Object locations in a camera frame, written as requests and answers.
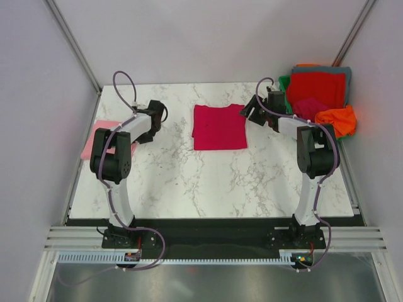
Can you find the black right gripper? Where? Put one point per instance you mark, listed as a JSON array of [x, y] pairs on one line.
[[246, 111]]

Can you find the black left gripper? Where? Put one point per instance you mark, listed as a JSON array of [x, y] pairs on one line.
[[141, 139]]

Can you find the magenta t-shirt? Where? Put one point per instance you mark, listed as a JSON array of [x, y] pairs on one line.
[[217, 128]]

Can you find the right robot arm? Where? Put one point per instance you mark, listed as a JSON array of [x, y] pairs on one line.
[[317, 159]]

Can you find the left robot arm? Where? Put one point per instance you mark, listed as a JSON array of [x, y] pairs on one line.
[[111, 162]]

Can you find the orange t-shirt under stack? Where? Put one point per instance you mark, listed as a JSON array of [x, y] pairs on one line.
[[307, 64]]

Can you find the green plastic bin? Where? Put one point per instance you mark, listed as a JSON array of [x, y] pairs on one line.
[[284, 82]]

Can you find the dark pink crumpled t-shirt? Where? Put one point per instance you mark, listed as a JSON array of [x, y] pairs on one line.
[[308, 108]]

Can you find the red t-shirt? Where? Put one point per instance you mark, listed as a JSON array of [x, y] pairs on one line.
[[326, 88]]

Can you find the orange crumpled t-shirt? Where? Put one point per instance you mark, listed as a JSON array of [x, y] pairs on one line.
[[343, 121]]

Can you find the grey t-shirt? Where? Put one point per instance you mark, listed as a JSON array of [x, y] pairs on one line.
[[329, 69]]

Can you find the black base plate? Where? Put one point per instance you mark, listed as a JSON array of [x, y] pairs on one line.
[[213, 238]]

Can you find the left aluminium frame post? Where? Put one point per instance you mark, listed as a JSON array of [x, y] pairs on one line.
[[72, 43]]

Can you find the aluminium frame post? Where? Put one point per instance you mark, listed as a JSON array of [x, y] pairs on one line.
[[354, 31], [72, 43]]

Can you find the left aluminium rail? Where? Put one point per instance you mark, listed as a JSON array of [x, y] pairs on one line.
[[78, 238]]

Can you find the aluminium rail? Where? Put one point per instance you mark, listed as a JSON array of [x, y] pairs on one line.
[[78, 238], [356, 239]]

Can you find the right aluminium frame post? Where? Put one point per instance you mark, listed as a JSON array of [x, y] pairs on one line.
[[354, 31]]

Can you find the white slotted cable duct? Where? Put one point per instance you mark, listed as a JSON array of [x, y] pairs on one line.
[[127, 258]]

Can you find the right aluminium rail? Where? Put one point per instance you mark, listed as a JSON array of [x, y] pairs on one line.
[[356, 239]]

